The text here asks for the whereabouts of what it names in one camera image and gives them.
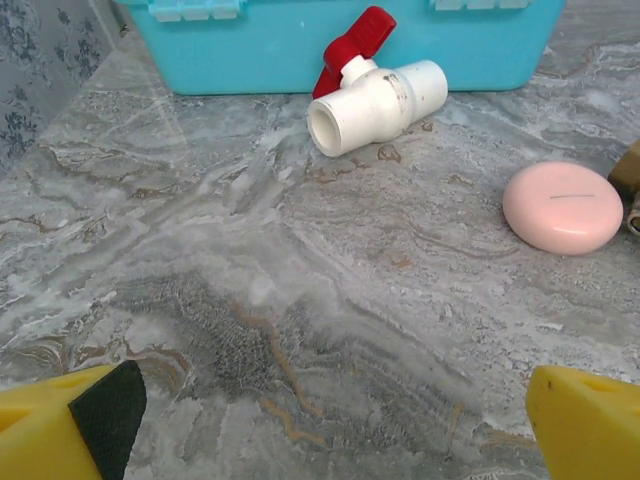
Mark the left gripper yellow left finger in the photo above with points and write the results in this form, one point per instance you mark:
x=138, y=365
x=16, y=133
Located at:
x=40, y=435

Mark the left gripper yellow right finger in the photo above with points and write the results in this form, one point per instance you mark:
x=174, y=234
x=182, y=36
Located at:
x=590, y=430

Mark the pink round disc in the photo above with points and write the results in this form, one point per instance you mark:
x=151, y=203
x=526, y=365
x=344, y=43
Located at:
x=562, y=207

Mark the brass valve fitting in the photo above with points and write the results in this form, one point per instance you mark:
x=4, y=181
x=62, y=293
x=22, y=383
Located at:
x=629, y=170

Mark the light blue storage box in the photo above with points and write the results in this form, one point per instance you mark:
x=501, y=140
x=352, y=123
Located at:
x=250, y=50

